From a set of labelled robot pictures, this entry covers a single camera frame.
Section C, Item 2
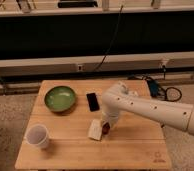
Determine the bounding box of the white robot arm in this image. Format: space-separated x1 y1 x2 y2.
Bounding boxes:
101 82 194 136

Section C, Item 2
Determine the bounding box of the white sponge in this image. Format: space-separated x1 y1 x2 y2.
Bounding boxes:
88 119 103 141

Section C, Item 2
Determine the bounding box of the black smartphone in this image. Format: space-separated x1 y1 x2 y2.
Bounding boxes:
86 93 100 112

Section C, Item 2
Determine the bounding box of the green bowl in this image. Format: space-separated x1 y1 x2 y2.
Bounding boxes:
44 86 76 112

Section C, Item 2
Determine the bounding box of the blue power box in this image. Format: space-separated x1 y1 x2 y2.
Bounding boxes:
147 81 159 97

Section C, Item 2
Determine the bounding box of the wooden table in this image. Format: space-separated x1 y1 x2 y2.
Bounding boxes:
15 80 171 171

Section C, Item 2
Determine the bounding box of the white paper cup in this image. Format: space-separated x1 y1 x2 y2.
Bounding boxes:
25 124 49 149

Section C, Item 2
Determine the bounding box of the black hanging cable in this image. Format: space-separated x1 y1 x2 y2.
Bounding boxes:
92 3 125 72

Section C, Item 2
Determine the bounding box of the white wall socket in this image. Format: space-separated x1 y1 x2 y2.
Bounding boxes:
77 64 83 72

